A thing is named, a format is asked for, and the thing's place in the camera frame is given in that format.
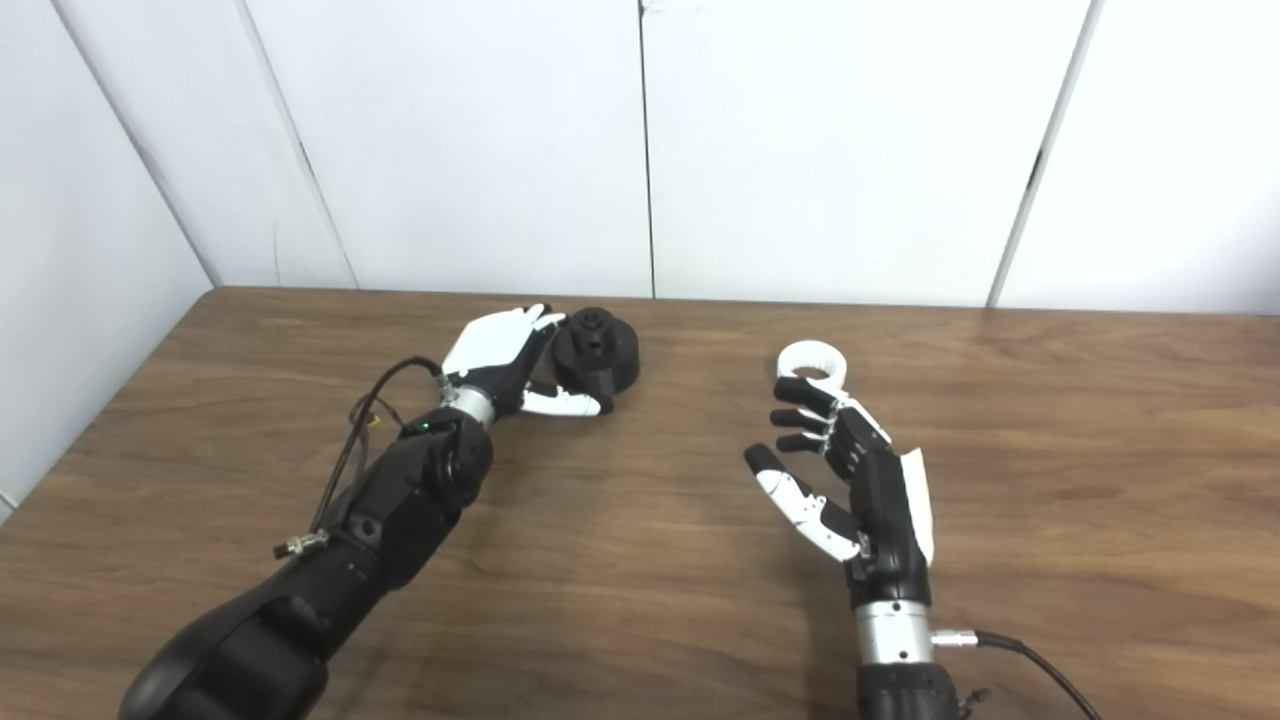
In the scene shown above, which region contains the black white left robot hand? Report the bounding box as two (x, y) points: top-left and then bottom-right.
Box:
(440, 303), (616, 419)

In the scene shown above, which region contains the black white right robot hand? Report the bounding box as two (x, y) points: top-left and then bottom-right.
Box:
(743, 375), (936, 609)

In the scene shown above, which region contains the round black part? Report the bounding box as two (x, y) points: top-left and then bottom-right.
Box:
(552, 307), (641, 401)

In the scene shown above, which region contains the white toothed ring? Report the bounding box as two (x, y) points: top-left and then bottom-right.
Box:
(777, 341), (848, 393)

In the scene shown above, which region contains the thin wire with yellow plug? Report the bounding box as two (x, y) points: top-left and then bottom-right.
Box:
(350, 393), (406, 436)

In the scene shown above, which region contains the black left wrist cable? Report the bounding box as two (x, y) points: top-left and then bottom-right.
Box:
(272, 357), (446, 561)

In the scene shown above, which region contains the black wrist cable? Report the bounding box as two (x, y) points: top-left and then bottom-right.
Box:
(272, 357), (446, 561)
(930, 628), (1101, 720)

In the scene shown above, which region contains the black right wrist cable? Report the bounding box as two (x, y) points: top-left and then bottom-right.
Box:
(930, 628), (1101, 720)

